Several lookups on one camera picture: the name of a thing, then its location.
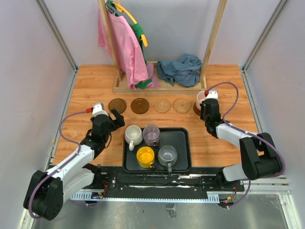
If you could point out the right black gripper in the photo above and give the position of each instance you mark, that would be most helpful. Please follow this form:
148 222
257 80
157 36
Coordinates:
202 108

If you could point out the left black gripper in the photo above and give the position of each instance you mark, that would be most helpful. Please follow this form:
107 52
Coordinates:
119 121

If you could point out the dark wooden coaster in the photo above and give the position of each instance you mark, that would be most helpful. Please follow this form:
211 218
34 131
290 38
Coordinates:
196 110
118 104

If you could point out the pink ceramic mug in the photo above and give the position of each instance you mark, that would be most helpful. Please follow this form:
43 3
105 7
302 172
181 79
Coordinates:
200 98

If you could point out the brown glass coaster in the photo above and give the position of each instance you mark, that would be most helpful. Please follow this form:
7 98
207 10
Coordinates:
140 106

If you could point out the woven rattan coaster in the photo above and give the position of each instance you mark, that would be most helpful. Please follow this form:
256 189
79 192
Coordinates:
181 105

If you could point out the purple glass mug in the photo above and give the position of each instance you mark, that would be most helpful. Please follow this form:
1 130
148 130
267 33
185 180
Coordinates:
151 135

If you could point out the light woven coaster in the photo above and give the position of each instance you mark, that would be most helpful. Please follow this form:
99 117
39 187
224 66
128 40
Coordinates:
162 105

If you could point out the grey glass mug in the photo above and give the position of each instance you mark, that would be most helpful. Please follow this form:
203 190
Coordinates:
167 157

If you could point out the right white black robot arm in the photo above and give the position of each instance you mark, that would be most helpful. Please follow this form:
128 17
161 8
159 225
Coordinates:
259 157

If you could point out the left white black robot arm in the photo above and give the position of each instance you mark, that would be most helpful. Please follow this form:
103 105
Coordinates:
49 190

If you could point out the white ceramic mug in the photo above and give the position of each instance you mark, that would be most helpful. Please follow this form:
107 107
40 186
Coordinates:
133 136

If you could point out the wooden clothes rack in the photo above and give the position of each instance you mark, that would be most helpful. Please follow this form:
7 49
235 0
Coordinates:
120 80

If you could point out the black plastic tray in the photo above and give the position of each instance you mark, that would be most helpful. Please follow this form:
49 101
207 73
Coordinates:
173 136

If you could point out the yellow glass mug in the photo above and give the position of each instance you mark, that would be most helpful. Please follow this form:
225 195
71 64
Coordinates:
146 157

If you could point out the blue crumpled cloth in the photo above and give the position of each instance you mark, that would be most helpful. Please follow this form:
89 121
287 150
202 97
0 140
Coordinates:
184 71

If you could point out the pink shirt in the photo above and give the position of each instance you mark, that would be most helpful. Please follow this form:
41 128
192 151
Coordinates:
126 39

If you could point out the green shirt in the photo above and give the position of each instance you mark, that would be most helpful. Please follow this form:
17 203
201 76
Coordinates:
130 39

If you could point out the green hanger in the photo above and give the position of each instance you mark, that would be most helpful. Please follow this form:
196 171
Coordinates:
112 8

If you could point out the yellow hanger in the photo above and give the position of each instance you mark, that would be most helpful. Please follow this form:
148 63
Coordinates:
122 9

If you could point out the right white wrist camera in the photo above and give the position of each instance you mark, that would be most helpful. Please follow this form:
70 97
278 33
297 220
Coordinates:
211 94

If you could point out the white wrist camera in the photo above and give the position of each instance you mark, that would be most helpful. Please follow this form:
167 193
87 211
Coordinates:
98 109
211 94

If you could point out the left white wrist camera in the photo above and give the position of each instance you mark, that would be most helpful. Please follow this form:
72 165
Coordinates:
98 109

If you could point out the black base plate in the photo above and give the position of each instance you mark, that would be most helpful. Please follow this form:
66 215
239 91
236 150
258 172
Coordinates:
193 184

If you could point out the aluminium front rail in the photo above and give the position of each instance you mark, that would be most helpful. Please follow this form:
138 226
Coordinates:
92 184

